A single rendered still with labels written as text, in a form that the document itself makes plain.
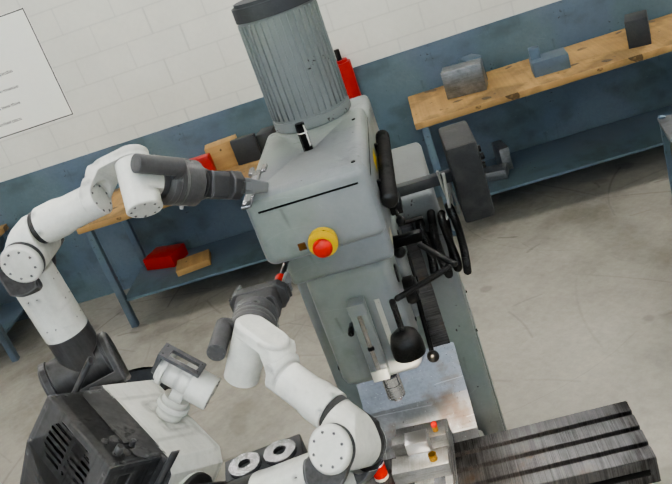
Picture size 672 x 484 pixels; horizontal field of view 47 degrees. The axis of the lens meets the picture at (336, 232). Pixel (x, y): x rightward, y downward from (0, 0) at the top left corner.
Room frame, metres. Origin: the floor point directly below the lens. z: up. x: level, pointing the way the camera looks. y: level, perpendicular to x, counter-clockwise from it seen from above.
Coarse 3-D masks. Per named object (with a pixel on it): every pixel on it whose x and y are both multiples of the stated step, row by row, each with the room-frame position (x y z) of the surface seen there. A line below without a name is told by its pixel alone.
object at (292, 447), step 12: (276, 444) 1.76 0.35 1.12; (288, 444) 1.74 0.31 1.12; (300, 444) 1.74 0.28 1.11; (240, 456) 1.77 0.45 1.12; (252, 456) 1.75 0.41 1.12; (264, 456) 1.73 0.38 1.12; (276, 456) 1.71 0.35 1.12; (288, 456) 1.70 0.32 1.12; (228, 468) 1.75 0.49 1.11; (240, 468) 1.72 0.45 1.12; (252, 468) 1.70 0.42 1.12; (264, 468) 1.70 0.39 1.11; (228, 480) 1.70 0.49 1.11
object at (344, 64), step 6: (336, 54) 5.76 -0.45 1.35; (336, 60) 5.80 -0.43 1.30; (342, 60) 5.72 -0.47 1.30; (348, 60) 5.74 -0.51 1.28; (342, 66) 5.70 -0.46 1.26; (348, 66) 5.71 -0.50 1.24; (342, 72) 5.70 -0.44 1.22; (348, 72) 5.70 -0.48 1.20; (342, 78) 5.70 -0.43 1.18; (348, 78) 5.70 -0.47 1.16; (354, 78) 5.73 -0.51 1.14; (348, 84) 5.70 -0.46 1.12; (354, 84) 5.71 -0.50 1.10; (348, 90) 5.70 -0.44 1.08; (354, 90) 5.70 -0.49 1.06; (354, 96) 5.70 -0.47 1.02
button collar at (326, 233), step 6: (318, 228) 1.45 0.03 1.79; (324, 228) 1.44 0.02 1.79; (312, 234) 1.44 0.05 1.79; (318, 234) 1.43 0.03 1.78; (324, 234) 1.43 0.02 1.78; (330, 234) 1.43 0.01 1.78; (312, 240) 1.44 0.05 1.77; (330, 240) 1.43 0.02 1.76; (336, 240) 1.43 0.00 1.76; (312, 246) 1.44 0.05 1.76; (336, 246) 1.43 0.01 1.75; (312, 252) 1.44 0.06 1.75
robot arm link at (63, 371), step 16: (80, 336) 1.40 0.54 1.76; (96, 336) 1.43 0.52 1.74; (64, 352) 1.39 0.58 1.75; (80, 352) 1.39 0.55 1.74; (96, 352) 1.41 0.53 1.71; (48, 368) 1.40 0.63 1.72; (64, 368) 1.40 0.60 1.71; (80, 368) 1.39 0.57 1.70; (96, 368) 1.40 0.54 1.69; (64, 384) 1.38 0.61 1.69
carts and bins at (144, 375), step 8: (664, 120) 3.68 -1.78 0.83; (664, 128) 3.58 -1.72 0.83; (664, 136) 3.72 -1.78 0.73; (664, 144) 3.72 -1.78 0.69; (664, 152) 3.74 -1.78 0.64; (136, 368) 3.46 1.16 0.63; (144, 368) 3.45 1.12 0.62; (136, 376) 3.46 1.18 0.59; (144, 376) 3.44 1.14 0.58; (152, 376) 3.42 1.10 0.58; (160, 384) 3.40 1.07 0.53
